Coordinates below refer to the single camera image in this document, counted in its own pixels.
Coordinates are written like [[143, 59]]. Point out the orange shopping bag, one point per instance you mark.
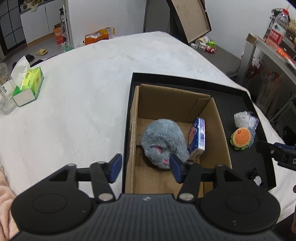
[[103, 34]]

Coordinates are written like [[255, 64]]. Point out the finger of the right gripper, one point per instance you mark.
[[266, 149]]

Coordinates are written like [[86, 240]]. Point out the burger plush toy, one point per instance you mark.
[[240, 139]]

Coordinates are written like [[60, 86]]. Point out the black shallow tray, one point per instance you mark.
[[229, 101]]

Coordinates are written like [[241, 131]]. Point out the orange cardboard box on floor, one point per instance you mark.
[[58, 32]]

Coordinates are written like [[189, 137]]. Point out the yellow slipper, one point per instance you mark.
[[42, 52]]

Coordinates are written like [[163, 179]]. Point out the brown cardboard box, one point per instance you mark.
[[150, 103]]

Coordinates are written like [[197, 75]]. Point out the green tissue box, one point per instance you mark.
[[28, 82]]

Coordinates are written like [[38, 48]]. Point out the black lace pouch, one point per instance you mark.
[[254, 176]]

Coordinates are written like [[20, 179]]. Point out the blue tissue pack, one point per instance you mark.
[[196, 139]]

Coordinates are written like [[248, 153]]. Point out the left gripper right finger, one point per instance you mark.
[[190, 175]]

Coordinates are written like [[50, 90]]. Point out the grey desk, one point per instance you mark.
[[252, 43]]

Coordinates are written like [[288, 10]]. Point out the clear plastic filling bag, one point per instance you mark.
[[250, 122]]

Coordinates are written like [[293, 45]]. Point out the pink blanket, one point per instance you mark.
[[8, 228]]

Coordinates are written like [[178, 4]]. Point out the clear water jar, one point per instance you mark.
[[7, 89]]

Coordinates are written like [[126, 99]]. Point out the black lid with brown inside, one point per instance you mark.
[[188, 20]]

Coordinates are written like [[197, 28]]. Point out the plastic water bottle red label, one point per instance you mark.
[[279, 27]]

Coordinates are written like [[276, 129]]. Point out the toys pile on bench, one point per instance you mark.
[[204, 44]]

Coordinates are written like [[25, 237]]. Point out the white cabinet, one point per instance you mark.
[[41, 22]]

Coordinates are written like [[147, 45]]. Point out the white wad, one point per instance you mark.
[[241, 119]]

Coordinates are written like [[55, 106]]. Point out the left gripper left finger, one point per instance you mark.
[[102, 174]]

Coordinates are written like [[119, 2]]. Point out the grey plush mouse toy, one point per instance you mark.
[[162, 138]]

